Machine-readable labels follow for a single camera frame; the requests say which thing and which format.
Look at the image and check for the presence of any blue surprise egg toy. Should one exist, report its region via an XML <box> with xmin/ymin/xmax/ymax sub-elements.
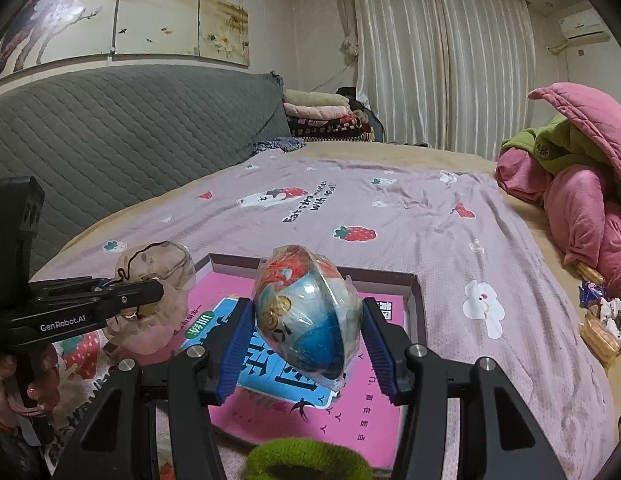
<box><xmin>253</xmin><ymin>245</ymin><xmax>363</xmax><ymax>391</ymax></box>

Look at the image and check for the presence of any beige organza drawstring pouch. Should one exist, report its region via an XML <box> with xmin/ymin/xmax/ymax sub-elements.
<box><xmin>103</xmin><ymin>240</ymin><xmax>196</xmax><ymax>356</ymax></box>

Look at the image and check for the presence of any green fuzzy ring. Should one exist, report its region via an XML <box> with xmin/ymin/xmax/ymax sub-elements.
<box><xmin>244</xmin><ymin>435</ymin><xmax>375</xmax><ymax>480</ymax></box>

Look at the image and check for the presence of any person's left hand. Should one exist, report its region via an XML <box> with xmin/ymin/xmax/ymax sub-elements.
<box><xmin>0</xmin><ymin>341</ymin><xmax>66</xmax><ymax>461</ymax></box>

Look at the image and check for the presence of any grey shallow cardboard tray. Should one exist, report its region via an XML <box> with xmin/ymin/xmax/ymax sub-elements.
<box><xmin>154</xmin><ymin>251</ymin><xmax>426</xmax><ymax>470</ymax></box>

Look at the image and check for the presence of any pink and blue book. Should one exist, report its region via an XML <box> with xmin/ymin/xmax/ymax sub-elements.
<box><xmin>134</xmin><ymin>271</ymin><xmax>407</xmax><ymax>468</ymax></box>

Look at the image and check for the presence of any pink strawberry bear blanket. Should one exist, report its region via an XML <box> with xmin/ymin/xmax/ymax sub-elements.
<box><xmin>38</xmin><ymin>152</ymin><xmax>617</xmax><ymax>479</ymax></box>

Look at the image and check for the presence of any grey quilted headboard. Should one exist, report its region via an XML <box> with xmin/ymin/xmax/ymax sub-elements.
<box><xmin>0</xmin><ymin>65</ymin><xmax>289</xmax><ymax>272</ymax></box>

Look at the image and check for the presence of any snack pile on bed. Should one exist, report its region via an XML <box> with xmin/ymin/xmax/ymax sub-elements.
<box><xmin>574</xmin><ymin>261</ymin><xmax>621</xmax><ymax>368</ymax></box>

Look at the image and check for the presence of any stack of folded blankets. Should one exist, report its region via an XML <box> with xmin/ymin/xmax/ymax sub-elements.
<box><xmin>283</xmin><ymin>89</ymin><xmax>383</xmax><ymax>142</ymax></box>

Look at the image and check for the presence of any pink quilted duvet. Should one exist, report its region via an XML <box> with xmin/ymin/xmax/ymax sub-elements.
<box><xmin>496</xmin><ymin>82</ymin><xmax>621</xmax><ymax>298</ymax></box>

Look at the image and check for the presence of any green garment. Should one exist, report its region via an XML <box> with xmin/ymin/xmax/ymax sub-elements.
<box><xmin>501</xmin><ymin>114</ymin><xmax>612</xmax><ymax>176</ymax></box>

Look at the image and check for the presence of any white striped curtain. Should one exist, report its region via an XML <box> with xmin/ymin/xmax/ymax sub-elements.
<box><xmin>338</xmin><ymin>0</ymin><xmax>536</xmax><ymax>159</ymax></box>

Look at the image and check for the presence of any white air conditioner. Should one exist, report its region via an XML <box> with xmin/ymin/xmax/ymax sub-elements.
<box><xmin>547</xmin><ymin>9</ymin><xmax>611</xmax><ymax>55</ymax></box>

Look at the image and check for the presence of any floral wall painting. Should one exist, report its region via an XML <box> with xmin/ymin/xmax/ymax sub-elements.
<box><xmin>0</xmin><ymin>0</ymin><xmax>250</xmax><ymax>79</ymax></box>

